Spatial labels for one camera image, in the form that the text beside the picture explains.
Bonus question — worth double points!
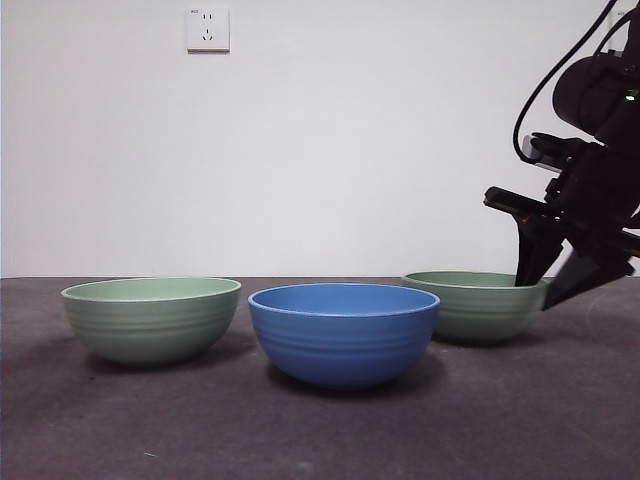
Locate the green ribbed bowl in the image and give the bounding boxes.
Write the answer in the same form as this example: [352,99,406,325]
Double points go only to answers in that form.
[60,276,243,366]
[401,270,550,345]

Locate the blue ribbed bowl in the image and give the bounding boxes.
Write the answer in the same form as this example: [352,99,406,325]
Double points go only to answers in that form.
[247,282,442,391]

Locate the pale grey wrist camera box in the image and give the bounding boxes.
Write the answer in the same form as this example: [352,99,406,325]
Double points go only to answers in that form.
[519,132,566,169]

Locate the black camera cable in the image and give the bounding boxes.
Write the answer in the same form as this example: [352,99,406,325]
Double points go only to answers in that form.
[512,0,621,164]

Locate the black sleeved cable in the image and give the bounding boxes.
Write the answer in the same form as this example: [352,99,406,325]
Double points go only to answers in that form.
[593,14,634,55]

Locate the white wall socket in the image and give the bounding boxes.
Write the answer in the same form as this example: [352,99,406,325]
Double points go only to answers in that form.
[607,10,640,55]
[186,6,232,54]

